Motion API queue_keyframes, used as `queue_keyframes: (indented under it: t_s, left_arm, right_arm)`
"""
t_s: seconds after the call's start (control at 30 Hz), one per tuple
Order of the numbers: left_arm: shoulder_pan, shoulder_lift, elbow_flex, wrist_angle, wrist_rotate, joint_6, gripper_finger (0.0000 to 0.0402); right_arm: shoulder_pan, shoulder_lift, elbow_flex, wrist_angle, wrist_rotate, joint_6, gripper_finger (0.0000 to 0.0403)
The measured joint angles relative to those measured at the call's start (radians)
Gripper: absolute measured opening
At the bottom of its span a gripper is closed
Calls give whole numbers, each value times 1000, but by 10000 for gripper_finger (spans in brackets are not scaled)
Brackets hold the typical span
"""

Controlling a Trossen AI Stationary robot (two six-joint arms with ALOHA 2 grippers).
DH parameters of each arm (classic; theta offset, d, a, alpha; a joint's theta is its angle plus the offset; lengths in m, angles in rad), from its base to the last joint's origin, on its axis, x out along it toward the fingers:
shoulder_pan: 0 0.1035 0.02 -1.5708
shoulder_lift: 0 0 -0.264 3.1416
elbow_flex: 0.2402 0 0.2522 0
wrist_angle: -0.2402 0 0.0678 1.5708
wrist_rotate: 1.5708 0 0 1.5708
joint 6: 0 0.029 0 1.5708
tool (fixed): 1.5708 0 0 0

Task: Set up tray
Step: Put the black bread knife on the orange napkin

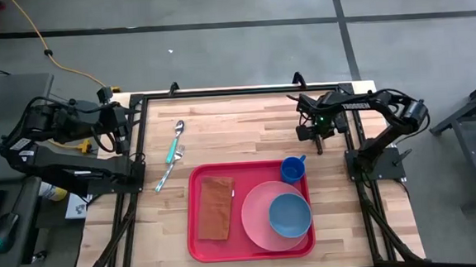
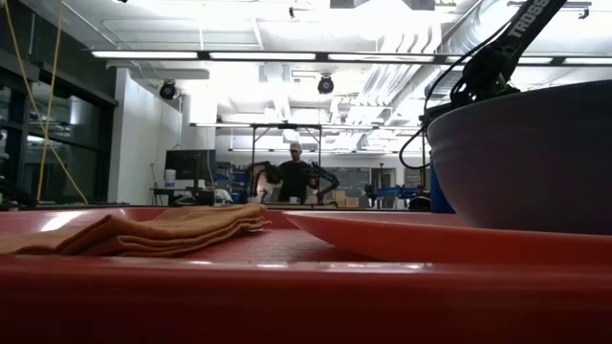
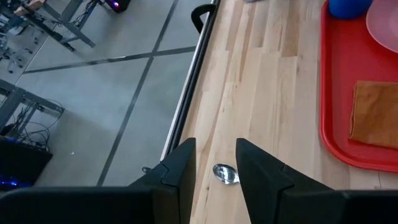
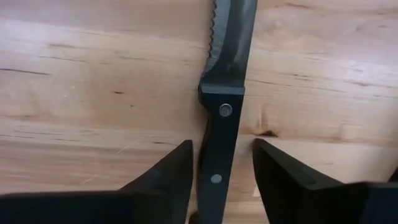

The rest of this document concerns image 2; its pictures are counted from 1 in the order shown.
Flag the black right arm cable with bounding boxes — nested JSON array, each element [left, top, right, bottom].
[[398, 18, 515, 171]]

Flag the cardboard boxes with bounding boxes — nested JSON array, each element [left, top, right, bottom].
[[332, 190, 360, 209]]

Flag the pink plate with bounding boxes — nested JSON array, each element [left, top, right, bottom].
[[281, 209, 612, 267]]

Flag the blue bowl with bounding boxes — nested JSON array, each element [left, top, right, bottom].
[[425, 78, 612, 236]]

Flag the orange cloth napkin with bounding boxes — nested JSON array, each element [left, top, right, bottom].
[[0, 203, 273, 258]]

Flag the yellow cable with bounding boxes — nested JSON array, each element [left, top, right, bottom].
[[2, 0, 90, 205], [35, 0, 64, 203]]

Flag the silver air duct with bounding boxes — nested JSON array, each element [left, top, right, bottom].
[[362, 0, 522, 97]]

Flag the blue background machine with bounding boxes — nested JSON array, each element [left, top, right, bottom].
[[376, 184, 427, 198]]

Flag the person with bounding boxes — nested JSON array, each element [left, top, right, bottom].
[[276, 141, 315, 204]]

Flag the black metal frame stand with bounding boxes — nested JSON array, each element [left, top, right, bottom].
[[249, 122, 324, 206]]

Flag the red plastic tray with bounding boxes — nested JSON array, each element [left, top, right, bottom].
[[0, 205, 612, 344]]

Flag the blue cup with handle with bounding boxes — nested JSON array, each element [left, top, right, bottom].
[[428, 160, 456, 215]]

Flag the black computer monitor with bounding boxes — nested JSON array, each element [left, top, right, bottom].
[[164, 149, 217, 182]]

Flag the long ceiling light strip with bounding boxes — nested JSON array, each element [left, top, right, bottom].
[[90, 50, 612, 67]]

